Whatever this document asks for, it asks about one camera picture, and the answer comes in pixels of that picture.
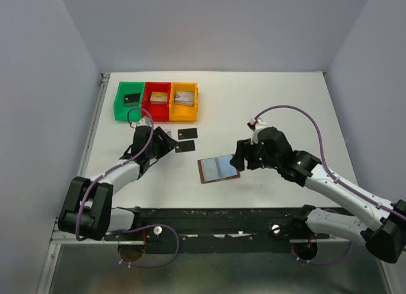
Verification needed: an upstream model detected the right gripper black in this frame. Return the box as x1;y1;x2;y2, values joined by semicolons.
230;137;280;170

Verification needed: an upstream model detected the silver VIP card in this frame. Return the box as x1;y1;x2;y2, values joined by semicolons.
162;128;172;137

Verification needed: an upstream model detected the black VIP card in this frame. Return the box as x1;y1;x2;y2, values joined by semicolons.
175;140;195;153
178;128;198;140

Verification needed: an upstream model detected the brown leather card holder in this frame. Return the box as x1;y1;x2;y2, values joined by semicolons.
197;154;240;184

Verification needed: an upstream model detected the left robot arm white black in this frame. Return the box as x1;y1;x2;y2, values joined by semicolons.
57;125;178;241

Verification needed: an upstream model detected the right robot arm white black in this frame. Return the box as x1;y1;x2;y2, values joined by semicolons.
230;126;405;264

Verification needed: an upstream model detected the tan card stack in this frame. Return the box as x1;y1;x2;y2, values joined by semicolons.
150;91;167;105

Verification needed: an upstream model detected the silver card stack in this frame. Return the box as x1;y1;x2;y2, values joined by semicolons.
174;91;194;107

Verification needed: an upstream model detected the red plastic bin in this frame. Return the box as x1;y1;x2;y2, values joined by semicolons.
141;81;171;122

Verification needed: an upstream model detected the green plastic bin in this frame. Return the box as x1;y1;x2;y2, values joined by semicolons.
114;81;145;122

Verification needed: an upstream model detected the orange plastic bin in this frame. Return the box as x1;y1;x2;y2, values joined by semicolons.
169;82;199;123

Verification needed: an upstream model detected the right white knob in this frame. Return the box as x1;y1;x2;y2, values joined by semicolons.
271;224;280;234

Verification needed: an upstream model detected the white knob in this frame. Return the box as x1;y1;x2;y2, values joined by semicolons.
271;224;280;234
153;226;162;236

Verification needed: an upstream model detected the left white knob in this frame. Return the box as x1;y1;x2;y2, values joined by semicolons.
153;226;162;236

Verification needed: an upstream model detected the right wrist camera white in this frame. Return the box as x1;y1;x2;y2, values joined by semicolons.
247;117;268;145

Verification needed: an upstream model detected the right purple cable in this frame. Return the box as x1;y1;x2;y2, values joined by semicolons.
253;105;406;265

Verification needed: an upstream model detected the purple cable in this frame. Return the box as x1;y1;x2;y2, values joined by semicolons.
75;107;180;269
253;105;406;265

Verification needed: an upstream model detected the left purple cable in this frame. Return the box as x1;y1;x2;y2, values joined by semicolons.
75;107;180;269

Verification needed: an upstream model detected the aluminium frame rail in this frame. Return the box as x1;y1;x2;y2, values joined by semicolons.
36;72;111;293

